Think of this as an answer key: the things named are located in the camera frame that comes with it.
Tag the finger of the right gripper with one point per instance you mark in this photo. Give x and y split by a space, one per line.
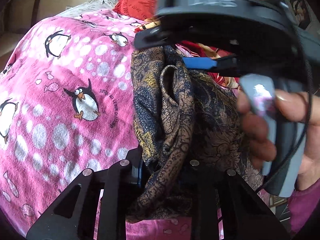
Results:
169 33
224 66

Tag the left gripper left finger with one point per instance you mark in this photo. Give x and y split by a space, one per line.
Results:
94 204

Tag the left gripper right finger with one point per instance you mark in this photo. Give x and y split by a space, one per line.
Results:
224 198

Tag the dark blue gold patterned garment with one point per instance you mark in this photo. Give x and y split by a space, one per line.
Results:
182 115

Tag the purple clothing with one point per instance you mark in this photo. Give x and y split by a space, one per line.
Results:
301 205

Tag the person's right hand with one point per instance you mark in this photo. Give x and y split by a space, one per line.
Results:
294 107

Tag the gold red satin cloth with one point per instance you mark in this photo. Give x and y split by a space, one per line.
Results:
191 49

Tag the pink penguin blanket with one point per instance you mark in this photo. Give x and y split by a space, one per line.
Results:
66 105

